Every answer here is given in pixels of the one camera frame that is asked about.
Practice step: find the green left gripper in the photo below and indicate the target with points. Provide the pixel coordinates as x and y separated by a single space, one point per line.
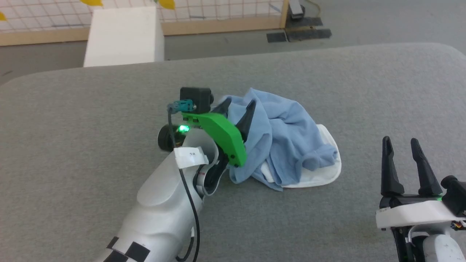
222 134

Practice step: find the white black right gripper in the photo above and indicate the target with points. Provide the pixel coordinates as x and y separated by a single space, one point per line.
411 213

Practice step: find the light blue and white garment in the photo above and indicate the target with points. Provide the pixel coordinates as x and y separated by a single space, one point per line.
287 134

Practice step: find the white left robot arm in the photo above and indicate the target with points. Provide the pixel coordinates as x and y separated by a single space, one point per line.
164 203

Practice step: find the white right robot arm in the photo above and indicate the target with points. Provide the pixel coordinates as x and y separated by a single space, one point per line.
440 247

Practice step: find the white paper label tag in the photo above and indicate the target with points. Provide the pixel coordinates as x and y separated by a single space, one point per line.
191 156

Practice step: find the wooden framed lemon grid fence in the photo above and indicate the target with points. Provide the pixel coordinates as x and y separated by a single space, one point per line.
218 26

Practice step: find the long black floor tape strip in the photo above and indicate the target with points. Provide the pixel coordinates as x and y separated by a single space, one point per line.
309 34

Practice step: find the black floor mat under stand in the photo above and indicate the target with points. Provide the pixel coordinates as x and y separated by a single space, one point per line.
307 22

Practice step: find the grey metal stand foot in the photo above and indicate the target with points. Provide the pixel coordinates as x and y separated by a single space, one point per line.
296 9

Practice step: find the white rectangular box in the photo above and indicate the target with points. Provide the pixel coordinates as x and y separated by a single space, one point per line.
123 36

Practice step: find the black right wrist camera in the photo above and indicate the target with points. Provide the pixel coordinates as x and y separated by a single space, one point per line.
455 193

